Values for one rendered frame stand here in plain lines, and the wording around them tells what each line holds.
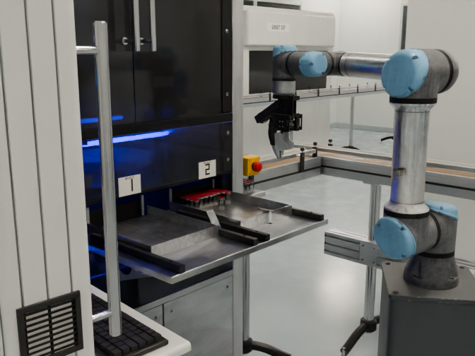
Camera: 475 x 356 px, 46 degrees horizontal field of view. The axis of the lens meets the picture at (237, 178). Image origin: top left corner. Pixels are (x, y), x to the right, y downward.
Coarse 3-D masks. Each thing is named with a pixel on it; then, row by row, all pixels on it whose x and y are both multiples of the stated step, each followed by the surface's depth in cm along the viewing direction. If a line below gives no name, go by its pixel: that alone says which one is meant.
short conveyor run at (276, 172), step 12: (264, 156) 256; (288, 156) 258; (300, 156) 260; (264, 168) 248; (276, 168) 249; (288, 168) 255; (300, 168) 261; (312, 168) 270; (264, 180) 244; (276, 180) 250; (288, 180) 257
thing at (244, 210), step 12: (180, 204) 195; (228, 204) 207; (240, 204) 207; (252, 204) 206; (264, 204) 202; (276, 204) 198; (288, 204) 195; (216, 216) 183; (228, 216) 192; (240, 216) 192; (252, 216) 192; (264, 216) 184; (276, 216) 189
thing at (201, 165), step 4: (212, 160) 202; (200, 164) 198; (204, 164) 200; (212, 164) 203; (200, 168) 199; (204, 168) 200; (212, 168) 203; (200, 172) 199; (204, 172) 200; (208, 172) 202; (212, 172) 203; (200, 176) 199; (204, 176) 201; (208, 176) 202; (212, 176) 204
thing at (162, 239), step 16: (128, 224) 183; (144, 224) 183; (160, 224) 183; (176, 224) 183; (192, 224) 179; (208, 224) 174; (128, 240) 159; (144, 240) 168; (160, 240) 168; (176, 240) 159; (192, 240) 164
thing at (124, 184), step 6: (138, 174) 179; (120, 180) 174; (126, 180) 175; (138, 180) 179; (120, 186) 174; (126, 186) 176; (138, 186) 179; (120, 192) 174; (126, 192) 176; (132, 192) 178; (138, 192) 180
